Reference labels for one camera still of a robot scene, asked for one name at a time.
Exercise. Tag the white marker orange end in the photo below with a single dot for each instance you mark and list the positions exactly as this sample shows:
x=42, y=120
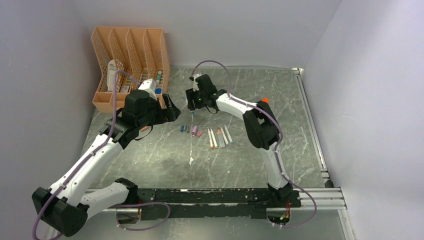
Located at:
x=210, y=139

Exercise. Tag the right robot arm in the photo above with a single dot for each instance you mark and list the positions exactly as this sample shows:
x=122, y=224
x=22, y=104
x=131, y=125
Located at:
x=262, y=128

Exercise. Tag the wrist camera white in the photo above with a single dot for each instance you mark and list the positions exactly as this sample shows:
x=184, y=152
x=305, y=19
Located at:
x=195, y=83
x=149, y=86

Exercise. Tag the purple highlighter cap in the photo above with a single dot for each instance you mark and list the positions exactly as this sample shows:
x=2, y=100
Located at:
x=194, y=130

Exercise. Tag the black base frame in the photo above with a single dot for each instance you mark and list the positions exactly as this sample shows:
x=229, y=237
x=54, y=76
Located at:
x=212, y=203

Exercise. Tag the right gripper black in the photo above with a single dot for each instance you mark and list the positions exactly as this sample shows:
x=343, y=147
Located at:
x=193, y=104

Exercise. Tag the white pen teal cap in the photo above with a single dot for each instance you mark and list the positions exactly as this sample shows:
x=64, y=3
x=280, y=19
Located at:
x=230, y=140

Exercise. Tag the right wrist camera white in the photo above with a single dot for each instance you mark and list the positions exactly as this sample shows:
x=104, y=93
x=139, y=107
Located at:
x=195, y=83

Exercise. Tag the white packet in organizer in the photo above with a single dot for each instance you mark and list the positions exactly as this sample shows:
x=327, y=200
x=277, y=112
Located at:
x=111, y=71

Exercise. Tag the orange file organizer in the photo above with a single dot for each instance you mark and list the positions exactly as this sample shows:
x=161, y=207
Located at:
x=140, y=52

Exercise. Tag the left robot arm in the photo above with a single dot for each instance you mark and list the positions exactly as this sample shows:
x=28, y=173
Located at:
x=65, y=205

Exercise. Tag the green white tube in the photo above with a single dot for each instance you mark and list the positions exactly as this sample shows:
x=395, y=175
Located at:
x=159, y=77

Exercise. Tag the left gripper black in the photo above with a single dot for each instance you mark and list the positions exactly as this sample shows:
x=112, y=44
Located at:
x=169, y=114

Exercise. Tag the small box in tray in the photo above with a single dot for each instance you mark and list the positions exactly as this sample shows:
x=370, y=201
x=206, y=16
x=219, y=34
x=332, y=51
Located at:
x=125, y=89

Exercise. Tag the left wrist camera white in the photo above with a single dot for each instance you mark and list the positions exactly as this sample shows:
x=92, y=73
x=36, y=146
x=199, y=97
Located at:
x=149, y=86

